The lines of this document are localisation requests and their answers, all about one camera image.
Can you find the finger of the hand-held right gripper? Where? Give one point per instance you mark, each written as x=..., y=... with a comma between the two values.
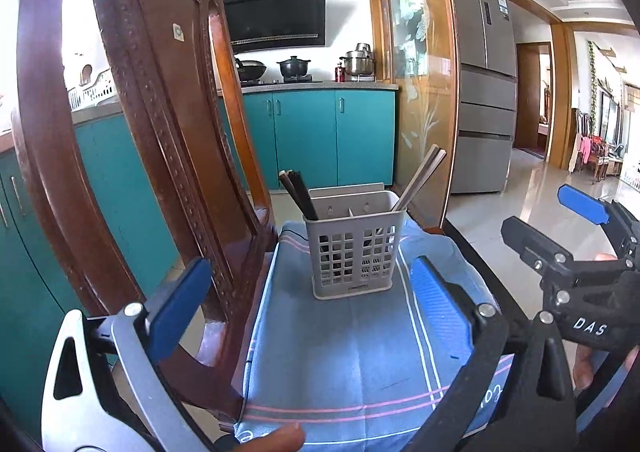
x=582, y=204
x=530, y=239

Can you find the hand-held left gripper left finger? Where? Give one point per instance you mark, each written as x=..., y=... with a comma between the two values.
x=180, y=304

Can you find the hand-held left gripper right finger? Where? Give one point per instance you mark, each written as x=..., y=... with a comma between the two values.
x=440, y=307

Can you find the beige chopstick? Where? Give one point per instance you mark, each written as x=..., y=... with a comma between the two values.
x=415, y=177
x=425, y=180

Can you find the perforated plastic utensil holder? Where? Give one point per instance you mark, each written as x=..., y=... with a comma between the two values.
x=350, y=224

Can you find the dark brown chopstick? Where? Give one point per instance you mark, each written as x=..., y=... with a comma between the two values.
x=307, y=197
x=290, y=192
x=299, y=194

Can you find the person's right hand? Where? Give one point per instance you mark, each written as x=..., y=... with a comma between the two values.
x=587, y=369

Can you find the person's left hand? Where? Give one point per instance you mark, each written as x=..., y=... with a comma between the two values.
x=275, y=439

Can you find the white low fence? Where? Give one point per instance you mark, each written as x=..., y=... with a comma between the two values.
x=631, y=177

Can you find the dining chairs with pink cloth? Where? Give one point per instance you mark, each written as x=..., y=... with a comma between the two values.
x=597, y=150

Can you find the blue striped towel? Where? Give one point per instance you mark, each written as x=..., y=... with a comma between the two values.
x=350, y=347

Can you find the wooden interior door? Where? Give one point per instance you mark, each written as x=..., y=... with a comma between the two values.
x=530, y=102

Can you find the green vine garland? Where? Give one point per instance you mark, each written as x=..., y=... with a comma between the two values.
x=593, y=82

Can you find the grey refrigerator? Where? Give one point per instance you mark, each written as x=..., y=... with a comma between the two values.
x=485, y=107

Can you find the carved wooden chair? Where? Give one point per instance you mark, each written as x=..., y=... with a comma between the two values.
x=165, y=132

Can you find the etched glass sliding door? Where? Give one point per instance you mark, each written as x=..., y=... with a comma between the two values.
x=420, y=82

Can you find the teal base cabinets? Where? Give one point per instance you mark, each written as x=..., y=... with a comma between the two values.
x=310, y=132

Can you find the white dish rack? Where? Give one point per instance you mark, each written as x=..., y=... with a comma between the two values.
x=95, y=90

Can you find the gas stove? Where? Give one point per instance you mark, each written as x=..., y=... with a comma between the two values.
x=280, y=81

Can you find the black wok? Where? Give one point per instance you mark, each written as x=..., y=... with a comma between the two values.
x=250, y=68

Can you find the stainless steel pot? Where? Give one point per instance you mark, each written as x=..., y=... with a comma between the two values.
x=357, y=63

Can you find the red thermos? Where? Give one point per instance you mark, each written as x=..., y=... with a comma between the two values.
x=340, y=73

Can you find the black clay pot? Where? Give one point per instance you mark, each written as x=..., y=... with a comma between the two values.
x=294, y=68

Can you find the small white chair sticker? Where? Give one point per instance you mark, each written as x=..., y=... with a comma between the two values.
x=177, y=31

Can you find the black range hood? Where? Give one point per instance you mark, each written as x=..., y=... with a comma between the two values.
x=275, y=15

